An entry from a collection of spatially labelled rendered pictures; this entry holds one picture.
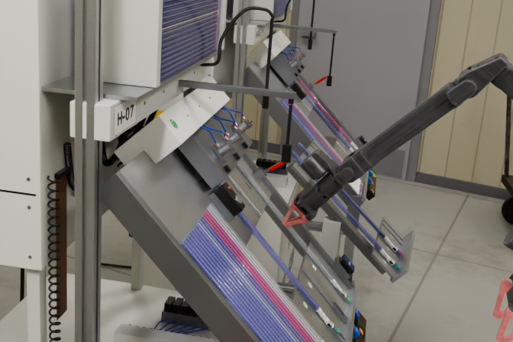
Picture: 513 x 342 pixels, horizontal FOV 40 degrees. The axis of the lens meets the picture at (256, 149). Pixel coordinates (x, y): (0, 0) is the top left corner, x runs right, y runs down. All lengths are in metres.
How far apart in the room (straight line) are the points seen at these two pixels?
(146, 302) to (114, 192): 0.84
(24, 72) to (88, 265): 0.39
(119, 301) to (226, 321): 0.80
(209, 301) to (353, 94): 4.20
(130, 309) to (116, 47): 0.96
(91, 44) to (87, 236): 0.37
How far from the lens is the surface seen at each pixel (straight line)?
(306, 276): 1.90
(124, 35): 1.44
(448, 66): 5.37
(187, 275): 1.42
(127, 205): 1.40
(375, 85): 5.46
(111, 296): 2.23
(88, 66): 1.31
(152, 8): 1.41
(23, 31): 1.41
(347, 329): 1.92
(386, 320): 3.51
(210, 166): 1.67
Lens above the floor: 1.69
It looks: 16 degrees down
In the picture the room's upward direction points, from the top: 4 degrees clockwise
